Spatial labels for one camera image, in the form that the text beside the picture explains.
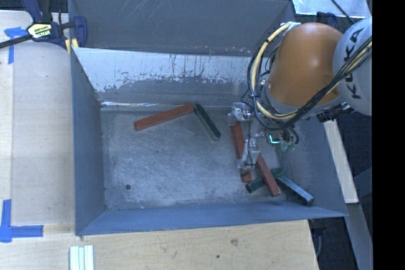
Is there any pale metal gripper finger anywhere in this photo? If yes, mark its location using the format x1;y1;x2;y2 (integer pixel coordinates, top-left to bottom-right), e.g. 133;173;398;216
227;102;254;128
236;137;261;178

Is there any red-brown flat block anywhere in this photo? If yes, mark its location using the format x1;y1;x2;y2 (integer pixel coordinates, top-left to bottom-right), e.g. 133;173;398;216
255;152;282;197
133;103;195;132
230;121;254;185

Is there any dark green flat block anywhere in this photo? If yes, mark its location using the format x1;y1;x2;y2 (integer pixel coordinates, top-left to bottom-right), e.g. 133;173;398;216
193;102;222;142
246;167;284;194
276;174;315;207

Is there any grey metal bin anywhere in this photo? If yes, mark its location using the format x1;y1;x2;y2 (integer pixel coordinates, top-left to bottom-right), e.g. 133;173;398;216
66;0;349;236

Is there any pale wood flat board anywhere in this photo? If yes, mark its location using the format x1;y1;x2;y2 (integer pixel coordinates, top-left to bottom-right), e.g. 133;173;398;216
10;40;77;227

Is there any black cylinder on white bracket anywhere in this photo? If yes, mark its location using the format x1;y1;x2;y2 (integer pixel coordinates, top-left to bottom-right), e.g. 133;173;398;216
316;103;352;123

